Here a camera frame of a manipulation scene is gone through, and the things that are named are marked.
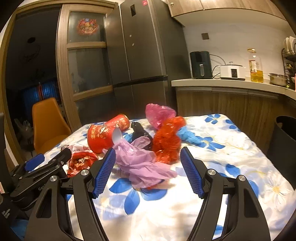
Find white plates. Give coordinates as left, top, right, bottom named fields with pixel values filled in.
left=284, top=36, right=296, bottom=55

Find blue floral tablecloth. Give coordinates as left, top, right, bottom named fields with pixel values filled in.
left=17, top=113, right=294, bottom=241

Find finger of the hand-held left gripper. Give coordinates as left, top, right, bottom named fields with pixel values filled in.
left=21, top=147, right=73, bottom=186
left=10, top=153, right=45, bottom=183

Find black plastic bag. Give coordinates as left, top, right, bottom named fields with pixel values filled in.
left=125, top=121, right=153, bottom=151

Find grey power cable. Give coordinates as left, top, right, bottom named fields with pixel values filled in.
left=210, top=54, right=226, bottom=65

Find dark green air fryer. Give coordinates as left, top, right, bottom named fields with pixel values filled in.
left=190, top=51, right=213, bottom=80

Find red paper cup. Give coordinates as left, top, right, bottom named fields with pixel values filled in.
left=87, top=124, right=123, bottom=154

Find red crinkled plastic bag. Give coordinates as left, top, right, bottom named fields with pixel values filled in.
left=153, top=116, right=186, bottom=165

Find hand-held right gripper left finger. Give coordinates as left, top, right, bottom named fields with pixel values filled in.
left=24, top=148, right=116, bottom=241

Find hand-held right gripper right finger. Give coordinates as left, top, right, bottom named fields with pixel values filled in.
left=180, top=146, right=271, bottom=241

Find red tin can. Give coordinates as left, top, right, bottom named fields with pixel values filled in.
left=104, top=113, right=130, bottom=132

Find black dish rack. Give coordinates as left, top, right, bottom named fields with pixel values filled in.
left=282, top=37, right=296, bottom=91

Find grey plastic bag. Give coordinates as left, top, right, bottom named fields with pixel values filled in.
left=14, top=118, right=34, bottom=149

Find purple plastic bag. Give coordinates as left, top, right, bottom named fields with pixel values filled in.
left=103, top=138, right=177, bottom=189

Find black trash bin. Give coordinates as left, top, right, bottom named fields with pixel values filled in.
left=267, top=115, right=296, bottom=163

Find grey refrigerator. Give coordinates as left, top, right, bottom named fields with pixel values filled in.
left=104, top=0, right=191, bottom=121

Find wooden upper cabinet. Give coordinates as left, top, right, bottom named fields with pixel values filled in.
left=165, top=0, right=287, bottom=18

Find pink plastic bag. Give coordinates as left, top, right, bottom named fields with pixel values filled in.
left=145, top=103, right=176, bottom=130

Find blue ribbed container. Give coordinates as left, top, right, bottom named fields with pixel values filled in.
left=22, top=79, right=58, bottom=109

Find cooking oil bottle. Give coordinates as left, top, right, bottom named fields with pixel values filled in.
left=247, top=48, right=264, bottom=83

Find wooden glass sliding door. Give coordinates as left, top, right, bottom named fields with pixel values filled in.
left=57, top=5, right=116, bottom=132

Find red snack wrapper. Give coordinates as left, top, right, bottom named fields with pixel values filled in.
left=61, top=143, right=99, bottom=178

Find wooden kitchen counter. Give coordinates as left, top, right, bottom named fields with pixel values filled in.
left=171, top=77, right=296, bottom=153

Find steel pot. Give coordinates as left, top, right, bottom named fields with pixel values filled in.
left=268, top=73, right=288, bottom=87

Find white rice cooker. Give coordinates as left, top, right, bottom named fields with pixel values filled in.
left=219, top=62, right=246, bottom=80

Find blue plastic bag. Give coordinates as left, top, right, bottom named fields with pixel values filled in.
left=177, top=127, right=206, bottom=146

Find red round door decoration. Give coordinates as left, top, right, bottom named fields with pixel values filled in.
left=77, top=18, right=99, bottom=36

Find orange chair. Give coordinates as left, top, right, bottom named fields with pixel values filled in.
left=32, top=97, right=73, bottom=153

